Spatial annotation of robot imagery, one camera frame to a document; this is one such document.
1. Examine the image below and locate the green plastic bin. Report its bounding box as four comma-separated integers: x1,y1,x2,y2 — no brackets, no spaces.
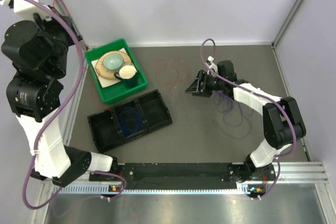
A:
85,39,148,104

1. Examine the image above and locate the white slotted cable duct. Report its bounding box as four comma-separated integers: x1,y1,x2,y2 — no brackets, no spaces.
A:
60,183,266,195

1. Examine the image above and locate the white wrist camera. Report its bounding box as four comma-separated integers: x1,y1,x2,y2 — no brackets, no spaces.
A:
1,0,52,22
205,56,218,76

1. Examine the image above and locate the left aluminium corner post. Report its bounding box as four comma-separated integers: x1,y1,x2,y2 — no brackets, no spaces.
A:
39,0,89,50

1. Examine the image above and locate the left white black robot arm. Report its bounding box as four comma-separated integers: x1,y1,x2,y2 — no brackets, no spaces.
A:
1,11,119,187

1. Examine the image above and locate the black mug with beige inside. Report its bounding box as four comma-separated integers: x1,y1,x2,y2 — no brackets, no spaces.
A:
114,65,138,88

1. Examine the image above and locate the purple thin wire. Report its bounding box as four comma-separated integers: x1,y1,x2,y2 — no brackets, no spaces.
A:
212,90,255,140

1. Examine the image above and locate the aluminium frame rail front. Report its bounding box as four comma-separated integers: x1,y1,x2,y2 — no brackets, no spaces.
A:
41,161,329,184

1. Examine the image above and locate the teal glass bowl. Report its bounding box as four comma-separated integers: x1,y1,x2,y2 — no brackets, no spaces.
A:
102,53,124,70

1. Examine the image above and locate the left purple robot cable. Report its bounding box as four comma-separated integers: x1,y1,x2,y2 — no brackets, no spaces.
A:
0,0,127,210

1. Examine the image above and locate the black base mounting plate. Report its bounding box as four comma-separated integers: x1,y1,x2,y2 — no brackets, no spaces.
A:
88,162,279,189

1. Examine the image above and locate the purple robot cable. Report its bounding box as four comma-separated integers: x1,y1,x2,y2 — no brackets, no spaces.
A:
201,38,298,200
0,0,127,210

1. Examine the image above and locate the blue thin wire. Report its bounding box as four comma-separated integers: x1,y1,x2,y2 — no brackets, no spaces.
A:
117,106,144,137

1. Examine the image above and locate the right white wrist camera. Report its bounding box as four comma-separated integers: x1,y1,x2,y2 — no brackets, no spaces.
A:
205,56,218,76

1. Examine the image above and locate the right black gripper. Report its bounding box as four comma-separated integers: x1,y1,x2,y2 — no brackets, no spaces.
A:
185,70,225,98

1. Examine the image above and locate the red thin wire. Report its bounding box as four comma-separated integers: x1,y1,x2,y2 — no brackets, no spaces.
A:
53,0,192,112

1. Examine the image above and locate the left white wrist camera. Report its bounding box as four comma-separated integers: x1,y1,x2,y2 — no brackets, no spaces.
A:
1,0,52,22

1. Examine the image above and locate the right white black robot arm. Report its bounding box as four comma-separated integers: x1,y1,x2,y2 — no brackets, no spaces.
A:
185,57,307,182

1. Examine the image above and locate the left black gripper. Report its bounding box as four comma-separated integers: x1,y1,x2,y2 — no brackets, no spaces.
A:
27,5,82,80

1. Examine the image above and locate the black two-compartment tray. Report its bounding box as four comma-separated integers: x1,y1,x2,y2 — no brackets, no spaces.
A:
87,89,173,153

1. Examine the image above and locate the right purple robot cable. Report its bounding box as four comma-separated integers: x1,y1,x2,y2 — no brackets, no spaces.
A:
201,38,298,200

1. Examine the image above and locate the right aluminium corner post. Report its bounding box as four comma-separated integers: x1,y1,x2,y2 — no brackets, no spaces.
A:
271,0,304,48

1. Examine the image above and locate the aluminium corner post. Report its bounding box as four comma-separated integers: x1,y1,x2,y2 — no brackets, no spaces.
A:
39,0,89,50
271,0,304,48

